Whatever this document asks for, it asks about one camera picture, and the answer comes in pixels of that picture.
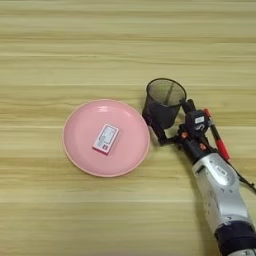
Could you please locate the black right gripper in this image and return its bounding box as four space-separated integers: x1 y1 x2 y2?
142 111 218 165

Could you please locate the pink round plate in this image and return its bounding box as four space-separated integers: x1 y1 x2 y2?
61 98 152 178

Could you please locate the thin pen with red cap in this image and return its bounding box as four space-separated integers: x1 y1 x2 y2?
203 107 232 162

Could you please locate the fat black marker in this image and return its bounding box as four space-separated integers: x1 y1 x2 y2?
181 98 198 115

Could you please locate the black mesh pen holder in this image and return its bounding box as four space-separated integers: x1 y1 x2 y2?
142 77 188 131

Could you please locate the small pink white box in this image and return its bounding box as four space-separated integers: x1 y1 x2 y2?
92 123 120 156

